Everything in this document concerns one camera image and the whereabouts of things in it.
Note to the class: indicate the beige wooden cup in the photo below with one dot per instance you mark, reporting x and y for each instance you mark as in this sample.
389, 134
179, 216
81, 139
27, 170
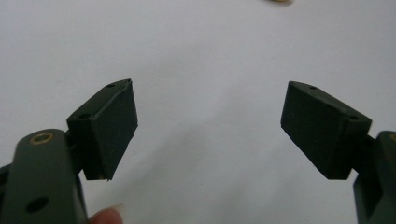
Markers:
280, 1

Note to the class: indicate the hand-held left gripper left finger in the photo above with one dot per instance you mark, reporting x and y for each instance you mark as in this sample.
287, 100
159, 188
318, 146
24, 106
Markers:
109, 133

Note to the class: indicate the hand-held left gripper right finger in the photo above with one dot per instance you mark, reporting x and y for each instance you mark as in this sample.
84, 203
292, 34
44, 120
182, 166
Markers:
320, 133

